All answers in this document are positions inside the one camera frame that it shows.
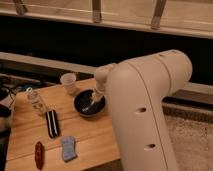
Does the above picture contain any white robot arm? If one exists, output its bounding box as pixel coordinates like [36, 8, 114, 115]
[94, 50, 192, 171]

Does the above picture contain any translucent plastic cup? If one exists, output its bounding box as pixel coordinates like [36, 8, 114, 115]
[60, 73, 76, 95]

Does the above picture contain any black white striped case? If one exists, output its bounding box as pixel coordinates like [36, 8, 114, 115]
[45, 110, 60, 138]

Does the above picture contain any dark ceramic bowl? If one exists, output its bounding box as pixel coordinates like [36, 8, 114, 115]
[74, 89, 105, 117]

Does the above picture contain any blue sponge cloth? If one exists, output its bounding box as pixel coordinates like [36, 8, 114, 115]
[60, 136, 77, 162]

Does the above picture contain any clear glass jar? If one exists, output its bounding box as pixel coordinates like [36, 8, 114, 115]
[26, 87, 47, 116]

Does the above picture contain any red oblong object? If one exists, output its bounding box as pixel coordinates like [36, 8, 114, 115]
[34, 142, 44, 169]

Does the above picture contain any wooden chair leg left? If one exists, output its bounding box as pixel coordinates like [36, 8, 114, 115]
[13, 0, 27, 15]

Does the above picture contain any wooden chair leg middle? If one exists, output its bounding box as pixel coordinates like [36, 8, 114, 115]
[92, 0, 101, 23]

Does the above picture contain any wooden chair leg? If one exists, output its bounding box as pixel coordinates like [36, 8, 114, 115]
[151, 0, 167, 29]
[92, 0, 101, 23]
[13, 0, 27, 15]

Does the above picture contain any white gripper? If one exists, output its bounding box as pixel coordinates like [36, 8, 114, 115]
[92, 63, 116, 101]

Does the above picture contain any black cables and gear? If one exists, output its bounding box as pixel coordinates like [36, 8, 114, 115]
[0, 76, 17, 171]

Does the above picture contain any wooden chair leg right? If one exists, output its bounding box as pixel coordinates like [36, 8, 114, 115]
[151, 0, 167, 29]

